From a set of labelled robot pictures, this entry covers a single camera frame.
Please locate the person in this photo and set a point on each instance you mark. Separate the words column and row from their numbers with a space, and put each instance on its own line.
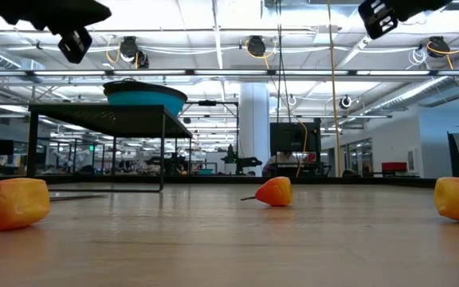
column 281, row 160

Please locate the white square pillar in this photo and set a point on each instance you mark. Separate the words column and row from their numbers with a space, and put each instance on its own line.
column 253, row 119

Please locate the black metal table frame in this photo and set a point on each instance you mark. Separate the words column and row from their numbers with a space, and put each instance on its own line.
column 373, row 181

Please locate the red box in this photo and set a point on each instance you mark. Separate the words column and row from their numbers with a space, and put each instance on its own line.
column 397, row 166

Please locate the small orange pepper with stem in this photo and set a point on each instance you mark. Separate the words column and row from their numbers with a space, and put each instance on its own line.
column 275, row 192

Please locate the black background gantry frame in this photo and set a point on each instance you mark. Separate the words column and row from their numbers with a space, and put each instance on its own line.
column 207, row 103

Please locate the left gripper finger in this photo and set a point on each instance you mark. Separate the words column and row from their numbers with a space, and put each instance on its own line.
column 76, row 26
column 86, row 12

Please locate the black perforated metal shelf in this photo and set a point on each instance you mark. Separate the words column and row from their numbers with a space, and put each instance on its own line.
column 114, row 119

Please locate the blue collapsible bowl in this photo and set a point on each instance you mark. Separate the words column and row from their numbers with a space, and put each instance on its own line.
column 146, row 97

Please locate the black background robot arm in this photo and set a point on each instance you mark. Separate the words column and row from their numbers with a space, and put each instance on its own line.
column 173, row 163
column 245, row 161

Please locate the long ceiling light bar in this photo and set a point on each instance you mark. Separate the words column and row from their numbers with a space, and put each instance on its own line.
column 229, row 72

